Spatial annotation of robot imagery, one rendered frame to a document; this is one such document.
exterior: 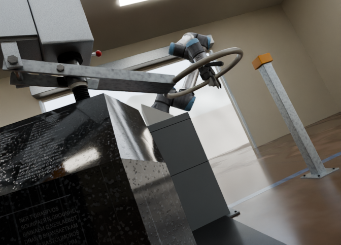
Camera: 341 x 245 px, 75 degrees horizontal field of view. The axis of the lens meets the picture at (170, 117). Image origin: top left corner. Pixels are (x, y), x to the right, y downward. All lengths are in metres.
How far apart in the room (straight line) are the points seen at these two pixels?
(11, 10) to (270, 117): 6.53
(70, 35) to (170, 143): 1.06
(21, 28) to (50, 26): 0.10
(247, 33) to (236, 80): 1.72
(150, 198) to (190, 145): 1.31
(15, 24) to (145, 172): 0.78
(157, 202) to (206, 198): 1.31
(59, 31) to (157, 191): 0.76
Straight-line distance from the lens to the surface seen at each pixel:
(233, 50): 1.13
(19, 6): 1.11
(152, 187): 0.47
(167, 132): 1.74
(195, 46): 1.52
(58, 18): 1.07
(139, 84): 1.05
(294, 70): 7.99
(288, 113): 2.06
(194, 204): 1.76
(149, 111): 1.83
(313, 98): 8.01
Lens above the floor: 0.53
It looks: 10 degrees up
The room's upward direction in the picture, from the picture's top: 22 degrees counter-clockwise
